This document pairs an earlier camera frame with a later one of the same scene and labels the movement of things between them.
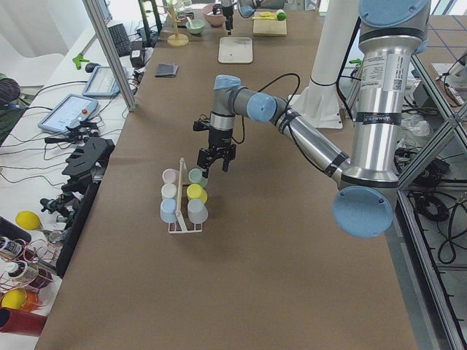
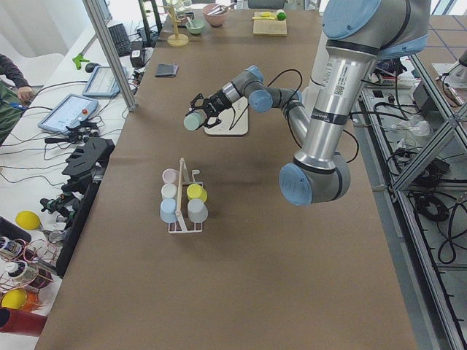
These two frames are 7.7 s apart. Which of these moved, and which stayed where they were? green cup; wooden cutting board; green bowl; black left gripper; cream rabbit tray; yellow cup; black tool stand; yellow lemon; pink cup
Moved: green cup; black left gripper; cream rabbit tray
Stayed: green bowl; yellow lemon; wooden cutting board; black tool stand; yellow cup; pink cup
